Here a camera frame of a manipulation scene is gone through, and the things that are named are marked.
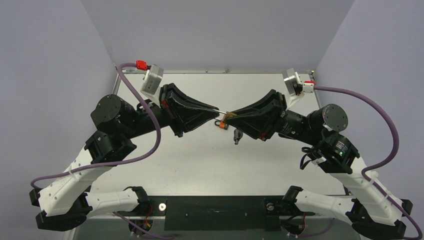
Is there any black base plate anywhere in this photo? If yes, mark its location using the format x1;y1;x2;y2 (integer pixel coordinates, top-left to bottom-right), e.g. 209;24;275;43
133;195;304;231

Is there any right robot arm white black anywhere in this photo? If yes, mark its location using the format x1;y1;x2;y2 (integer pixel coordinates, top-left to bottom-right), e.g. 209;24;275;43
227;90;412;240

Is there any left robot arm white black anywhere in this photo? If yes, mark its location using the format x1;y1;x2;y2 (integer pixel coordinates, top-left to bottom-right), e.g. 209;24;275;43
29;83;219;232

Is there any orange padlock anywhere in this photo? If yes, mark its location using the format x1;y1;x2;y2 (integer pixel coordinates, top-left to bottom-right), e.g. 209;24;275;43
214;120;229;130

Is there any brass padlock keys grey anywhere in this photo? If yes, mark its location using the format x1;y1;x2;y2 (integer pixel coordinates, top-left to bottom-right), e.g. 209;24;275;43
233;128;244;145

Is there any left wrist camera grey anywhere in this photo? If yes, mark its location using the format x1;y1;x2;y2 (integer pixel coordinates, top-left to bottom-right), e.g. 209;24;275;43
140;64;164;102

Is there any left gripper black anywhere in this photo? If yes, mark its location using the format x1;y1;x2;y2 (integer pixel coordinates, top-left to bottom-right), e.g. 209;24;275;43
128;85;225;139

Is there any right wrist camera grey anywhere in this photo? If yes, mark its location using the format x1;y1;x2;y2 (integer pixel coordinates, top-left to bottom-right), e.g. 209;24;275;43
283;68;315;109

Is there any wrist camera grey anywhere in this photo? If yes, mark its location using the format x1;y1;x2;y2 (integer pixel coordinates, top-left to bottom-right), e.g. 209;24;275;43
283;68;315;109
140;64;164;102

